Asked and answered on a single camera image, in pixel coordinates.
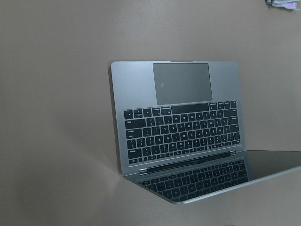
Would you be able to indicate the grey laptop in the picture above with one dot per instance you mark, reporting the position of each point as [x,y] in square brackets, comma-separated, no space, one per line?
[181,131]

